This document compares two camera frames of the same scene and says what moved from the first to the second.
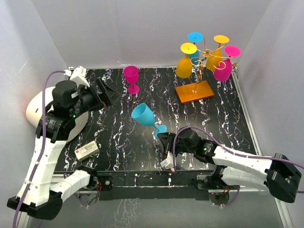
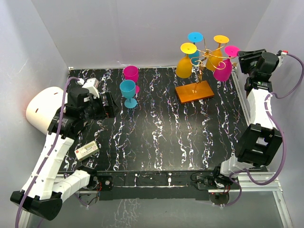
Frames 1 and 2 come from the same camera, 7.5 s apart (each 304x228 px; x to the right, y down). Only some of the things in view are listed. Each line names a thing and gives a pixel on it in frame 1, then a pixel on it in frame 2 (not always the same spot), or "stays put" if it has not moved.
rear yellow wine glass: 215,56 stays put
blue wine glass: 144,116 to 128,89
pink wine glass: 223,74 stays put
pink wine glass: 131,73 stays put
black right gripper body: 179,147 to 248,66
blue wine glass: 195,37 stays put
